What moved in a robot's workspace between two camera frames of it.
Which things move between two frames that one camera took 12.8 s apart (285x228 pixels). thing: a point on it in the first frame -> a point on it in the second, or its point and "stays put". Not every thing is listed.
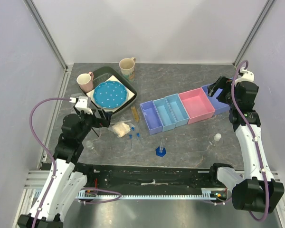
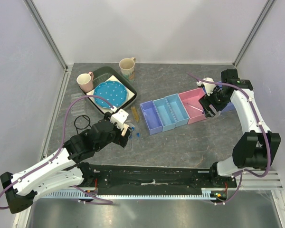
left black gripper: [103, 121] -> [120, 140]
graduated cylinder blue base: [161, 150] -> [197, 109]
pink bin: [197, 105] stays put
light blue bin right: [177, 109] stays put
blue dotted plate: [110, 94] stays put
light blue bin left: [165, 113] stays put
